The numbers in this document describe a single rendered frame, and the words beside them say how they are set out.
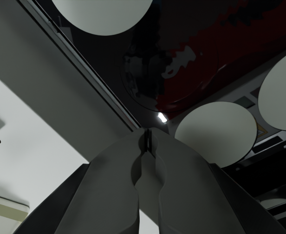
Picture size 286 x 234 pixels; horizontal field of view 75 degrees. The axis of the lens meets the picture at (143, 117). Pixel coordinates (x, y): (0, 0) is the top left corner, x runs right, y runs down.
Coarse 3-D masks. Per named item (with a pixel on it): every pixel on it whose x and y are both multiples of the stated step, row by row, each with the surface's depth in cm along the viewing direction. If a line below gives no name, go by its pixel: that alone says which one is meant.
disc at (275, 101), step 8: (280, 64) 19; (272, 72) 20; (280, 72) 20; (264, 80) 20; (272, 80) 20; (280, 80) 20; (264, 88) 20; (272, 88) 20; (280, 88) 20; (264, 96) 21; (272, 96) 21; (280, 96) 21; (264, 104) 21; (272, 104) 21; (280, 104) 21; (264, 112) 22; (272, 112) 22; (280, 112) 22; (272, 120) 22; (280, 120) 22; (280, 128) 23
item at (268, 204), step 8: (280, 152) 28; (264, 160) 28; (272, 160) 28; (248, 168) 29; (256, 168) 29; (232, 176) 30; (240, 176) 30; (280, 184) 24; (264, 192) 24; (272, 192) 24; (280, 192) 23; (256, 200) 24; (264, 200) 24; (272, 200) 23; (280, 200) 23; (272, 208) 23; (280, 208) 23
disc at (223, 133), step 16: (192, 112) 22; (208, 112) 22; (224, 112) 22; (240, 112) 22; (192, 128) 23; (208, 128) 23; (224, 128) 23; (240, 128) 23; (256, 128) 23; (192, 144) 24; (208, 144) 24; (224, 144) 24; (240, 144) 24; (208, 160) 25; (224, 160) 25
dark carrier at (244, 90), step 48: (48, 0) 17; (192, 0) 17; (240, 0) 17; (96, 48) 19; (144, 48) 19; (192, 48) 19; (240, 48) 19; (144, 96) 21; (192, 96) 21; (240, 96) 21
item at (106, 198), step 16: (144, 128) 13; (112, 144) 10; (128, 144) 10; (144, 144) 12; (96, 160) 9; (112, 160) 9; (128, 160) 9; (96, 176) 8; (112, 176) 8; (128, 176) 8; (80, 192) 8; (96, 192) 8; (112, 192) 8; (128, 192) 8; (80, 208) 7; (96, 208) 7; (112, 208) 7; (128, 208) 7; (64, 224) 6; (80, 224) 6; (96, 224) 6; (112, 224) 6; (128, 224) 6
